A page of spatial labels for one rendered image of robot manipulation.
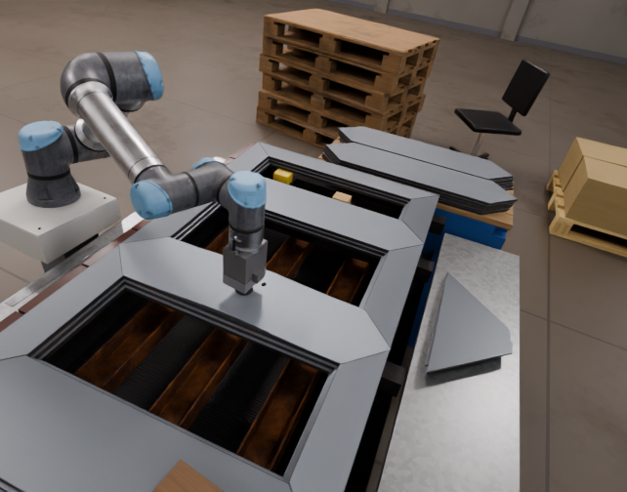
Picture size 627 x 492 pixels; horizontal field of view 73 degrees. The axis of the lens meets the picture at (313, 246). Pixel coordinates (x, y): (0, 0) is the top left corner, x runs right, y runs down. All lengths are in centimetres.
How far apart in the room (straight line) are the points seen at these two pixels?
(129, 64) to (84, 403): 75
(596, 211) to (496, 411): 249
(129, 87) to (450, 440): 108
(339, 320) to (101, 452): 53
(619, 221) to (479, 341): 243
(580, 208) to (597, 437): 165
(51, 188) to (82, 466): 92
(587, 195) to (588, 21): 807
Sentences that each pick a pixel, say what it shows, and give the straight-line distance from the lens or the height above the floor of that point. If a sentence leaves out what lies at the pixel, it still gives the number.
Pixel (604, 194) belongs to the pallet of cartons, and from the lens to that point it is 340.
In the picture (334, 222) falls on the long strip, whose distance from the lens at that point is 132.
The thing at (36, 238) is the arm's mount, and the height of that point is 77.
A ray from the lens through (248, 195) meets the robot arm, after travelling 84.
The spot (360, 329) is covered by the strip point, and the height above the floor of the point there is 85.
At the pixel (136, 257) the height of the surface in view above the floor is 85.
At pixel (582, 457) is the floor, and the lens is 221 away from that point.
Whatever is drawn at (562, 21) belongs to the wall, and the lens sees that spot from 1119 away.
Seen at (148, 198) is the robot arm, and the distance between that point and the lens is 84.
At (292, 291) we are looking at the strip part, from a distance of 105.
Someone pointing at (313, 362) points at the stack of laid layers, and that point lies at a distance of 95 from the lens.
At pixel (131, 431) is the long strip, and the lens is 86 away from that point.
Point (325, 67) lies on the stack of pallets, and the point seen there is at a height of 66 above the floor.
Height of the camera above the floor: 158
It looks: 37 degrees down
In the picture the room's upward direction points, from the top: 9 degrees clockwise
